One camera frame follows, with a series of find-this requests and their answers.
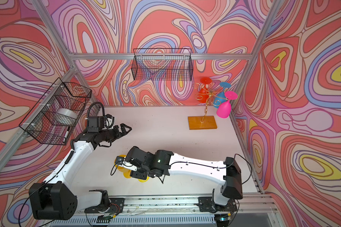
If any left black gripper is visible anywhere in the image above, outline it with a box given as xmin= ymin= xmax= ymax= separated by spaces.
xmin=98 ymin=123 xmax=131 ymax=142

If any yellow wine glass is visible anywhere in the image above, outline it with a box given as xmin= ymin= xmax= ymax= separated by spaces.
xmin=115 ymin=155 xmax=130 ymax=173
xmin=123 ymin=169 xmax=150 ymax=183

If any magenta wine glass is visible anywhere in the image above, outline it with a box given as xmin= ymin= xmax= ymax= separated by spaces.
xmin=217 ymin=91 xmax=238 ymax=118

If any blue wine glass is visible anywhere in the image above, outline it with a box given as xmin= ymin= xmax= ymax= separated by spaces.
xmin=213 ymin=82 xmax=231 ymax=108

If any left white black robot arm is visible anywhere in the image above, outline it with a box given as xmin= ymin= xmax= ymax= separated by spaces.
xmin=25 ymin=102 xmax=132 ymax=222

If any orange wooden rack base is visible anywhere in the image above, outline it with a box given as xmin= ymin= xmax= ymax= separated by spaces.
xmin=188 ymin=116 xmax=217 ymax=130

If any red wine glass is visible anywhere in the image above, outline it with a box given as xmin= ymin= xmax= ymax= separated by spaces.
xmin=197 ymin=77 xmax=212 ymax=104

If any black marker pen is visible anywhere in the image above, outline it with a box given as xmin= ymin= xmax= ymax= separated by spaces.
xmin=63 ymin=131 xmax=69 ymax=143

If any silver tape roll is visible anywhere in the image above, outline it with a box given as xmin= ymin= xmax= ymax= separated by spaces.
xmin=54 ymin=108 xmax=78 ymax=127

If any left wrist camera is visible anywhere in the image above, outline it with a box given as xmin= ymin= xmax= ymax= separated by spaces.
xmin=104 ymin=114 xmax=115 ymax=129

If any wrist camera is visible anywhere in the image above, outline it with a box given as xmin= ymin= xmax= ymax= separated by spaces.
xmin=123 ymin=158 xmax=137 ymax=171
xmin=104 ymin=114 xmax=115 ymax=129

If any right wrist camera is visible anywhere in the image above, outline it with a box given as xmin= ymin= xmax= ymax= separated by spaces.
xmin=123 ymin=158 xmax=137 ymax=171

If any black wire basket left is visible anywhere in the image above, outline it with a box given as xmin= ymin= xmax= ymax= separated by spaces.
xmin=19 ymin=78 xmax=92 ymax=145

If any black wire basket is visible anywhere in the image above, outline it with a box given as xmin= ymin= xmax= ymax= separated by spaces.
xmin=19 ymin=78 xmax=92 ymax=145
xmin=131 ymin=48 xmax=193 ymax=81

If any black wire basket back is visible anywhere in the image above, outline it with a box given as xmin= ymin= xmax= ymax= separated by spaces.
xmin=131 ymin=48 xmax=193 ymax=81

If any aluminium frame rail base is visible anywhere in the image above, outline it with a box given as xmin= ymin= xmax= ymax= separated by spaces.
xmin=37 ymin=194 xmax=286 ymax=227

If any gold wire glass rack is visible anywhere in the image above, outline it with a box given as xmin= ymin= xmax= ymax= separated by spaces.
xmin=195 ymin=82 xmax=217 ymax=116

